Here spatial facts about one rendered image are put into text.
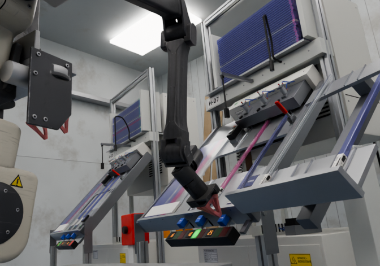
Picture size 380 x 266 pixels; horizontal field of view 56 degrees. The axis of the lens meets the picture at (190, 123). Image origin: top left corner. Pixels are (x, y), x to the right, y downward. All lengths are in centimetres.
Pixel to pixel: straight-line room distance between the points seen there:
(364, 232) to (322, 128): 85
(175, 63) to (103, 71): 475
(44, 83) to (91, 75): 487
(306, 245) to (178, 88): 69
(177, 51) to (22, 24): 47
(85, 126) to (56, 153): 62
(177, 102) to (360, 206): 54
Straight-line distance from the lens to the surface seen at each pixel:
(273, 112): 150
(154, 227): 153
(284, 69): 165
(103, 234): 521
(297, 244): 136
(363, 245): 91
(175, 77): 106
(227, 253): 162
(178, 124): 101
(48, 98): 76
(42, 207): 479
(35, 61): 77
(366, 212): 89
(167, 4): 108
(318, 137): 169
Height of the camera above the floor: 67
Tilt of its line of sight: 17 degrees up
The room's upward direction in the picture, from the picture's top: 5 degrees counter-clockwise
